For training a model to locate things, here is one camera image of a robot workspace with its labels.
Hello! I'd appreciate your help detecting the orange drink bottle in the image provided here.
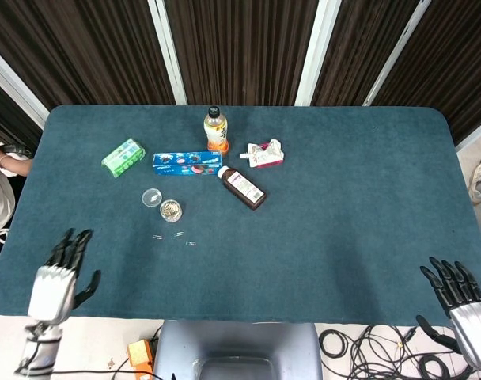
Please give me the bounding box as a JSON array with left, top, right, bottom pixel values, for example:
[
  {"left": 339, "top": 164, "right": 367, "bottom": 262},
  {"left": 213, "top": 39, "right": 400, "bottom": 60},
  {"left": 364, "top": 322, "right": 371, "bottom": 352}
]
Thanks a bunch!
[{"left": 203, "top": 105, "right": 230, "bottom": 156}]

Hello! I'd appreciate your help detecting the green tissue pack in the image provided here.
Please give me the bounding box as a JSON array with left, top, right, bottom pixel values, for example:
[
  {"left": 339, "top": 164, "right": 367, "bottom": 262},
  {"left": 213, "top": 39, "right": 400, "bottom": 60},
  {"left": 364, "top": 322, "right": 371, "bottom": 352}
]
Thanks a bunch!
[{"left": 101, "top": 137, "right": 146, "bottom": 179}]

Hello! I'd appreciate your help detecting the blue Oreo cookie box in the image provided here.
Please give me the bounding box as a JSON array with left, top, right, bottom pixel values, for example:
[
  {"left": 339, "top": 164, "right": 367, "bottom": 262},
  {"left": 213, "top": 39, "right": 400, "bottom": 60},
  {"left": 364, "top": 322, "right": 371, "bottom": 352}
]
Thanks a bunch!
[{"left": 152, "top": 150, "right": 223, "bottom": 177}]

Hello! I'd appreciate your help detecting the black floor cable bundle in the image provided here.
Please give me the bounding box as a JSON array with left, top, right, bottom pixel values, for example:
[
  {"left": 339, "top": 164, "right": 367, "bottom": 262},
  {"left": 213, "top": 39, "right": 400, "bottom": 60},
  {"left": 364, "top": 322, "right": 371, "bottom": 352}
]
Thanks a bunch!
[{"left": 318, "top": 324, "right": 477, "bottom": 380}]

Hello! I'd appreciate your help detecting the clear round lid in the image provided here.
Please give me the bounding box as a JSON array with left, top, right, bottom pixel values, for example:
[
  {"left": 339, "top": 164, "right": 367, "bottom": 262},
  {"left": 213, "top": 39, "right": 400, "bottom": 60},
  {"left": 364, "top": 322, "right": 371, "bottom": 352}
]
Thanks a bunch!
[{"left": 141, "top": 188, "right": 164, "bottom": 208}]

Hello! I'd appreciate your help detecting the orange power box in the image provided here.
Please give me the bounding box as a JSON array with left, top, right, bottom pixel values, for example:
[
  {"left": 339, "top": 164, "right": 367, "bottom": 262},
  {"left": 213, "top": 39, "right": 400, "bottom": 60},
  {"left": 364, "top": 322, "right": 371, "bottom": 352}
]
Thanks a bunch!
[{"left": 127, "top": 339, "right": 157, "bottom": 373}]

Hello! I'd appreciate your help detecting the person forearm with bracelet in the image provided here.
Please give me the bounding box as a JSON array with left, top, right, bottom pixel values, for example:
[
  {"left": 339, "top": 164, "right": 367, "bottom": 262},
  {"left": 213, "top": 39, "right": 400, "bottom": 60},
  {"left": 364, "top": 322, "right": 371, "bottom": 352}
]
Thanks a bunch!
[{"left": 0, "top": 129, "right": 33, "bottom": 177}]

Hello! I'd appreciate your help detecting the white partition post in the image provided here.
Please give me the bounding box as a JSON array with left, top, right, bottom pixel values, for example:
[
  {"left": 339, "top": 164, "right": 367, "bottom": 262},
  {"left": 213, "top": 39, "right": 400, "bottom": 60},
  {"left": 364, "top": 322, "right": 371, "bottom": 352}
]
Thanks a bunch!
[
  {"left": 147, "top": 0, "right": 188, "bottom": 106},
  {"left": 294, "top": 0, "right": 343, "bottom": 106},
  {"left": 362, "top": 0, "right": 434, "bottom": 107},
  {"left": 0, "top": 41, "right": 50, "bottom": 130}
]

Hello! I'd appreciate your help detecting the pink white spout pouch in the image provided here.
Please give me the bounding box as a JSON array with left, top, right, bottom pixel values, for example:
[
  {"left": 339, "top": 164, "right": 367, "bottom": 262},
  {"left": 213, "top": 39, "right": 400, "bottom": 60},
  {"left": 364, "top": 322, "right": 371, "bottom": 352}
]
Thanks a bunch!
[{"left": 239, "top": 138, "right": 286, "bottom": 169}]

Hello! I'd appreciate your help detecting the brown medicine bottle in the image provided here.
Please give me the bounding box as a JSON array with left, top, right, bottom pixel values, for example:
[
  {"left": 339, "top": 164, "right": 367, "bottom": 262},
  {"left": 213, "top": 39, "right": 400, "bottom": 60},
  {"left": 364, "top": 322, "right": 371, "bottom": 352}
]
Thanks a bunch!
[{"left": 216, "top": 165, "right": 267, "bottom": 211}]

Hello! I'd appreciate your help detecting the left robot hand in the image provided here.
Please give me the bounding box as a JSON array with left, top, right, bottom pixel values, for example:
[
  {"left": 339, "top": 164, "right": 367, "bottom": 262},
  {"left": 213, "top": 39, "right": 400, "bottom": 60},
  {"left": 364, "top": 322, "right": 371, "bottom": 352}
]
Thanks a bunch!
[{"left": 28, "top": 227, "right": 102, "bottom": 324}]

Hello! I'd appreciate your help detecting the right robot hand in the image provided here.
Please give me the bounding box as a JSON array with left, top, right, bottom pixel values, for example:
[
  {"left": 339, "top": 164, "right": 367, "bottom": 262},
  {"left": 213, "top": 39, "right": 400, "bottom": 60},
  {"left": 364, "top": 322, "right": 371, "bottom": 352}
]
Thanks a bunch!
[{"left": 416, "top": 256, "right": 481, "bottom": 373}]

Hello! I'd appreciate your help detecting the clear paperclip container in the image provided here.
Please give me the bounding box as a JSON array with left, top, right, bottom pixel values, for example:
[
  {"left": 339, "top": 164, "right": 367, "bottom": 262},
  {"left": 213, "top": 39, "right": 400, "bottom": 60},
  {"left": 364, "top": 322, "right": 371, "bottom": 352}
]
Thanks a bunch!
[{"left": 160, "top": 199, "right": 184, "bottom": 223}]

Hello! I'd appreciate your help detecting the teal table cloth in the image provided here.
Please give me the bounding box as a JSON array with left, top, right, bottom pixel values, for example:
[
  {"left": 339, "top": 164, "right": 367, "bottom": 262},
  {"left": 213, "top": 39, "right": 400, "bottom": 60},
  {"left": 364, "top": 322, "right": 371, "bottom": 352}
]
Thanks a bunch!
[{"left": 0, "top": 104, "right": 481, "bottom": 326}]

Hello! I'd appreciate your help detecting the grey robot torso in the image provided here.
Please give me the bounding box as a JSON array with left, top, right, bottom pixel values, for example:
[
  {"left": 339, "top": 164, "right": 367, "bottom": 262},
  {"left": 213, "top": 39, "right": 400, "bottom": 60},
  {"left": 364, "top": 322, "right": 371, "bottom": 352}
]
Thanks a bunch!
[{"left": 153, "top": 319, "right": 324, "bottom": 380}]

